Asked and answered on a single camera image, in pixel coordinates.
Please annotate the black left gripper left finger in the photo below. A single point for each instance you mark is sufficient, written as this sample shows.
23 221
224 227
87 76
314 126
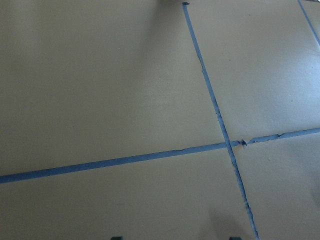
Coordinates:
117 238

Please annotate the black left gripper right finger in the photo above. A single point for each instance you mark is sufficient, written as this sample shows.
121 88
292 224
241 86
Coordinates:
234 238

